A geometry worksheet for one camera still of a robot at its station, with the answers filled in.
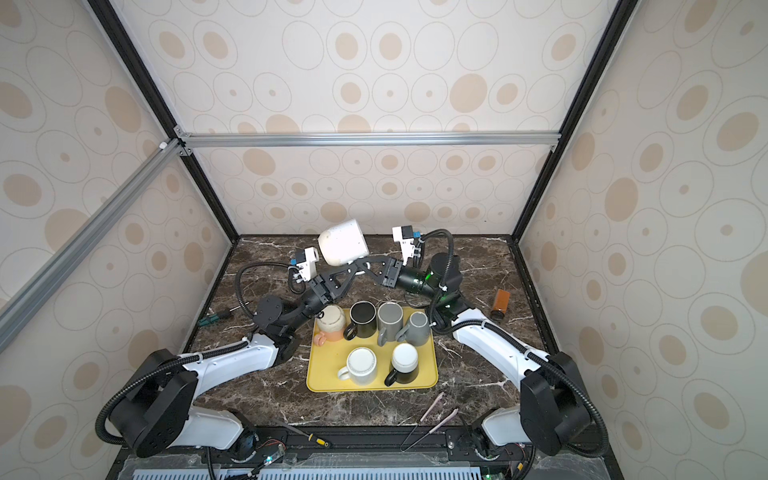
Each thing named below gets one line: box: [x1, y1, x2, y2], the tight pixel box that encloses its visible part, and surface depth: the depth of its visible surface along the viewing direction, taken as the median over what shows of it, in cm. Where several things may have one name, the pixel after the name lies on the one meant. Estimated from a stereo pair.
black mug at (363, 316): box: [343, 300, 377, 341], surface depth 90 cm
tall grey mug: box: [377, 301, 404, 346], surface depth 87 cm
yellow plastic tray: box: [306, 310, 439, 392], surface depth 85 cm
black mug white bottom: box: [384, 342, 419, 387], surface depth 81 cm
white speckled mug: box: [318, 219, 370, 266], surface depth 65 cm
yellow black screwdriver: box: [277, 422, 330, 448], surface depth 76 cm
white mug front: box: [338, 347, 377, 386], surface depth 83 cm
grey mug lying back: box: [396, 311, 431, 347], surface depth 87 cm
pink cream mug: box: [314, 304, 346, 347], surface depth 88 cm
